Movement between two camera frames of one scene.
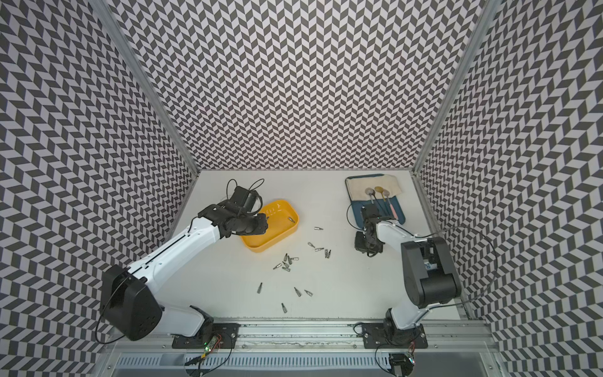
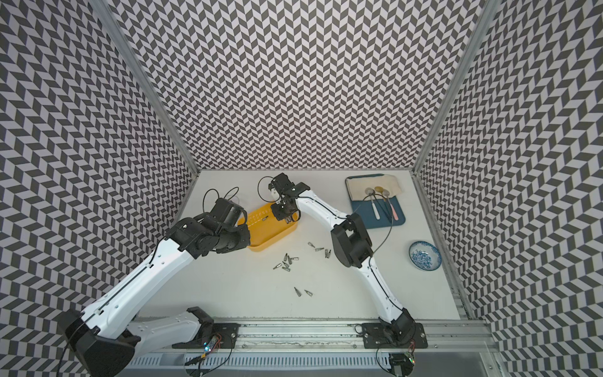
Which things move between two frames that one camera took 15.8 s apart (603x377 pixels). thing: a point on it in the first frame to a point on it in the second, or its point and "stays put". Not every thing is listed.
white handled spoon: x=369 y=191 stays put
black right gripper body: x=363 y=243 to x=281 y=210
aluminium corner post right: x=487 y=15 stays put
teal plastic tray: x=389 y=208 stays put
